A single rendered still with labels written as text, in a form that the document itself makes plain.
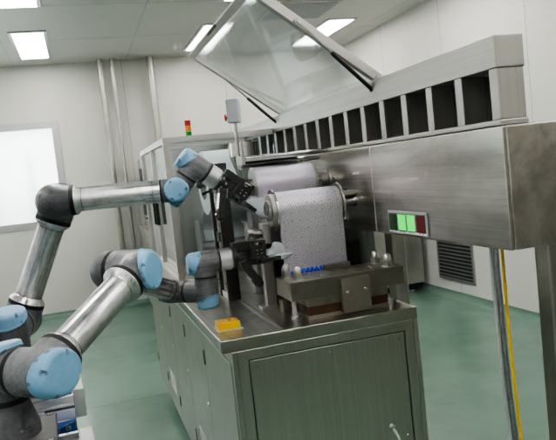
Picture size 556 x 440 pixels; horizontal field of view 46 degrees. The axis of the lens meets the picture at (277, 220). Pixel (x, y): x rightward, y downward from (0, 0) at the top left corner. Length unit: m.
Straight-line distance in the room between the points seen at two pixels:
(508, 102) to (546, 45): 3.54
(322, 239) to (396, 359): 0.48
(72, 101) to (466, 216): 6.39
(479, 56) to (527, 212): 0.40
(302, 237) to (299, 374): 0.49
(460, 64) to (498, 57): 0.15
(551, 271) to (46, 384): 1.26
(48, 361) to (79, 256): 6.20
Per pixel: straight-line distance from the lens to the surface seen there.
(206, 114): 7.93
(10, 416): 1.75
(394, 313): 2.19
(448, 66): 1.85
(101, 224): 7.76
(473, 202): 1.78
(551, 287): 1.85
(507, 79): 1.70
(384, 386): 2.24
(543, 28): 5.26
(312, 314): 2.16
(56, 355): 1.61
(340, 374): 2.17
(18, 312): 2.22
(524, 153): 1.69
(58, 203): 2.14
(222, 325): 2.14
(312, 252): 2.33
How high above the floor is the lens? 1.40
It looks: 4 degrees down
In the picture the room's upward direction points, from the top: 6 degrees counter-clockwise
